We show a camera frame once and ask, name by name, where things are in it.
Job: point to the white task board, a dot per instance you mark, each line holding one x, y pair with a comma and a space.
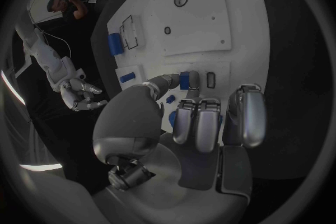
196, 39

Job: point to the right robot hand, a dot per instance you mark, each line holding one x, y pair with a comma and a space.
74, 89

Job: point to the large blue cylinder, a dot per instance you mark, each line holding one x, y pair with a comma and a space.
115, 45

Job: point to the small blue cylinder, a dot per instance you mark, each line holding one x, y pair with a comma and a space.
127, 77

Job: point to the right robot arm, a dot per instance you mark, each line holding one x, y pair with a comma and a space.
49, 60

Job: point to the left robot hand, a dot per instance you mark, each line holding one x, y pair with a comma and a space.
131, 123

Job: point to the blue peg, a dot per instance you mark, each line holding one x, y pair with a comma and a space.
170, 99

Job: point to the blue block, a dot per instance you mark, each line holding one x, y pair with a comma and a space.
184, 81

